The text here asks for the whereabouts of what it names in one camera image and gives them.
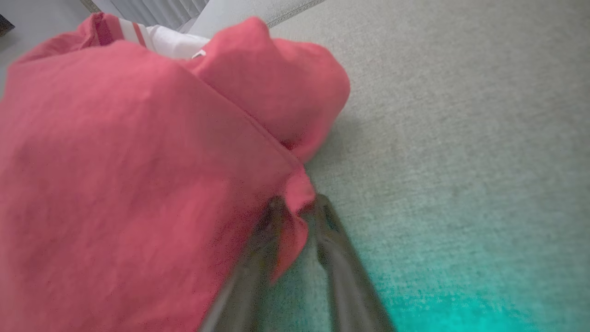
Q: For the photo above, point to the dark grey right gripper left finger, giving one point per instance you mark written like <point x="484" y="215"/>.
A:
<point x="256" y="263"/>

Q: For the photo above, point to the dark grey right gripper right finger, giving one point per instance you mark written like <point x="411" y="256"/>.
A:
<point x="343" y="276"/>

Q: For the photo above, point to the red white sports jersey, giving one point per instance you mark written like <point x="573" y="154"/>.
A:
<point x="138" y="161"/>

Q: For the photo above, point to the grey sofa seat cushion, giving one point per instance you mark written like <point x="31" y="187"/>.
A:
<point x="461" y="138"/>

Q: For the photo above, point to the grey sofa back cushion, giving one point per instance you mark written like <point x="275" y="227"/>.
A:
<point x="244" y="11"/>

